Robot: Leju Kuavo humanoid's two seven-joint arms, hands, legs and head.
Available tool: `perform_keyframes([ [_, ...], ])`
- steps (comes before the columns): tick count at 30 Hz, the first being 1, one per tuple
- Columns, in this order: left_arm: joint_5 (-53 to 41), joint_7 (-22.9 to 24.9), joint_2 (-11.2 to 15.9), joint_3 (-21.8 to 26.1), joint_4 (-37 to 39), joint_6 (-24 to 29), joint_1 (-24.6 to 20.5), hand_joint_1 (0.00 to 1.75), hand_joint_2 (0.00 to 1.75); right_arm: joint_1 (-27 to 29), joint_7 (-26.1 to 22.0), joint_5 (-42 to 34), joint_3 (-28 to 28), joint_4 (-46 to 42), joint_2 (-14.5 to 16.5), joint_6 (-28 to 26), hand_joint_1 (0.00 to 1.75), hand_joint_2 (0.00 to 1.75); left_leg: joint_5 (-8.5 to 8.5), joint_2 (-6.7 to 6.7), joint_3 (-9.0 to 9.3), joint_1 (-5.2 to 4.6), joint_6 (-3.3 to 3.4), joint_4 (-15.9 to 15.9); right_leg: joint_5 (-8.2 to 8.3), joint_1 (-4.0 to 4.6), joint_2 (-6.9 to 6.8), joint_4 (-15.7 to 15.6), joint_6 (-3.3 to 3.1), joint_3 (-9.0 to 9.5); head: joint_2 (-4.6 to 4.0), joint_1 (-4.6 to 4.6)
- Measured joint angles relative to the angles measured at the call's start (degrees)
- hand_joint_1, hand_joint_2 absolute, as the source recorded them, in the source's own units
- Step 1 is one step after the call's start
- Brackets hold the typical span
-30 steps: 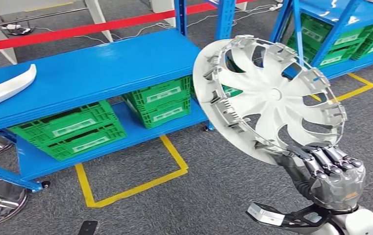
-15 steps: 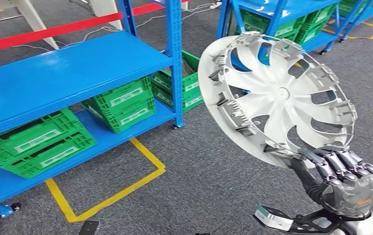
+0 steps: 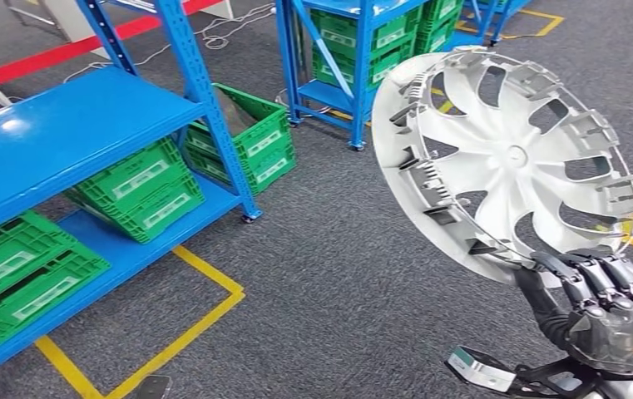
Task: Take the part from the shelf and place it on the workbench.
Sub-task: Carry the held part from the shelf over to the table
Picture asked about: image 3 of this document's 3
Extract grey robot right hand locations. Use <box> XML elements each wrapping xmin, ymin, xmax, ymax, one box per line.
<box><xmin>514</xmin><ymin>246</ymin><xmax>633</xmax><ymax>381</ymax></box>

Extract silver wheel hubcap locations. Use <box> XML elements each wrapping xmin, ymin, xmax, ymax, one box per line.
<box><xmin>371</xmin><ymin>45</ymin><xmax>633</xmax><ymax>288</ymax></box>

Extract black camera bracket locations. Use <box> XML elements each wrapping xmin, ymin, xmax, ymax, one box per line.
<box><xmin>506</xmin><ymin>357</ymin><xmax>626</xmax><ymax>399</ymax></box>

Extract large blue steel shelf rack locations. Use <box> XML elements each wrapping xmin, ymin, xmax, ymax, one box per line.
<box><xmin>0</xmin><ymin>0</ymin><xmax>265</xmax><ymax>389</ymax></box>

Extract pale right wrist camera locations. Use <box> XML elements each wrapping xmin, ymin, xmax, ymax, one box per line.
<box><xmin>445</xmin><ymin>345</ymin><xmax>517</xmax><ymax>394</ymax></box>

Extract long red barrier belt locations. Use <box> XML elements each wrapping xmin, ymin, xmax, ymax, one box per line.
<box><xmin>0</xmin><ymin>0</ymin><xmax>224</xmax><ymax>99</ymax></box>

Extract blue rack holding four crates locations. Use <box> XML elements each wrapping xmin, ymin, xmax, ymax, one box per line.
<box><xmin>274</xmin><ymin>0</ymin><xmax>466</xmax><ymax>150</ymax></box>

